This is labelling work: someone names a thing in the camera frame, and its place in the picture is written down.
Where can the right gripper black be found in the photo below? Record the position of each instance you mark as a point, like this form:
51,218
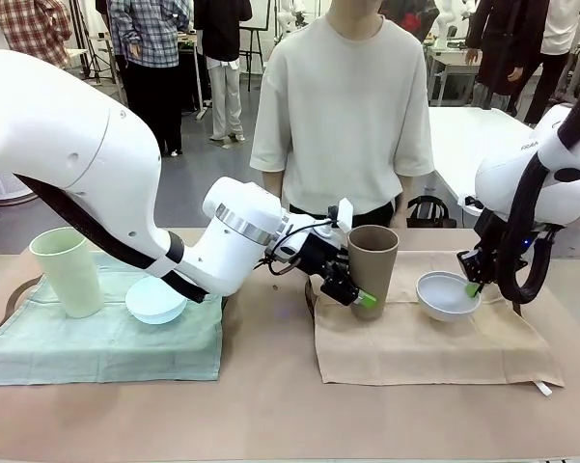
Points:
475,267

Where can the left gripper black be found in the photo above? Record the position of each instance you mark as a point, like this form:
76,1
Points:
313,251

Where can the brown tall cup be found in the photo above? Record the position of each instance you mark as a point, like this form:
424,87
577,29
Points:
374,260

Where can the white bowl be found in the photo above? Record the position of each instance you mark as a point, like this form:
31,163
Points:
444,299

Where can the light blue bowl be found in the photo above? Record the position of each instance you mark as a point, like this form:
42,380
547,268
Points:
149,301

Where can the pale green tall cup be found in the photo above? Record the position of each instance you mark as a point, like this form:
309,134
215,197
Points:
67,275

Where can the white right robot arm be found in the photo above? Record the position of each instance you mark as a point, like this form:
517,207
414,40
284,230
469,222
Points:
511,178

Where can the person's right forearm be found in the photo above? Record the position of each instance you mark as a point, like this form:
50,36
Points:
273,185

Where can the person's left forearm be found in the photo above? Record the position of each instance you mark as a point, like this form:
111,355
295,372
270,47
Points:
402,198

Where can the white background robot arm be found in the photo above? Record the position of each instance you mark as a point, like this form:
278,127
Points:
289,14
446,14

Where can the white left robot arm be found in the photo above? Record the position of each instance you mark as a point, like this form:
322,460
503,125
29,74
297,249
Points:
53,135

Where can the beige cloth mat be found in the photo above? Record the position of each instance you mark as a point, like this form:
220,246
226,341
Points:
415,347

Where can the green cloth mat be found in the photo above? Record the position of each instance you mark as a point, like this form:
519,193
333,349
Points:
101,352

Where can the brown serving tray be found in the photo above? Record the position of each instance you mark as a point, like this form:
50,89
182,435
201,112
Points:
21,285

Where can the black bag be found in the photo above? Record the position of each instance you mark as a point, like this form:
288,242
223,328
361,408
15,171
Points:
432,212

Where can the white background table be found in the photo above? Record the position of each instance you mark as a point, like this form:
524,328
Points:
463,144

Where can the person in cream t-shirt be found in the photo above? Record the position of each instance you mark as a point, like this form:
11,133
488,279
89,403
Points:
342,96

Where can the grey background desk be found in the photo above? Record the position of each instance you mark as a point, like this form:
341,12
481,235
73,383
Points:
456,67

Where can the person in dark coat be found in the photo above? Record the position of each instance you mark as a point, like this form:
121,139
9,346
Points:
502,48

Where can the person in black top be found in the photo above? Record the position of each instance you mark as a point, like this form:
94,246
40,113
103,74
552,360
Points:
222,29

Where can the person in white shirt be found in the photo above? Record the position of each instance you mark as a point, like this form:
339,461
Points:
560,24

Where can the person in blue plaid shirt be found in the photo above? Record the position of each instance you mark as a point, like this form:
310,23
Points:
149,34

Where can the person in red plaid shirt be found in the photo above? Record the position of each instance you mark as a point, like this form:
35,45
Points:
29,24

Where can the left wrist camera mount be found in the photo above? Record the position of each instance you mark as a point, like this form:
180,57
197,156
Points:
345,214

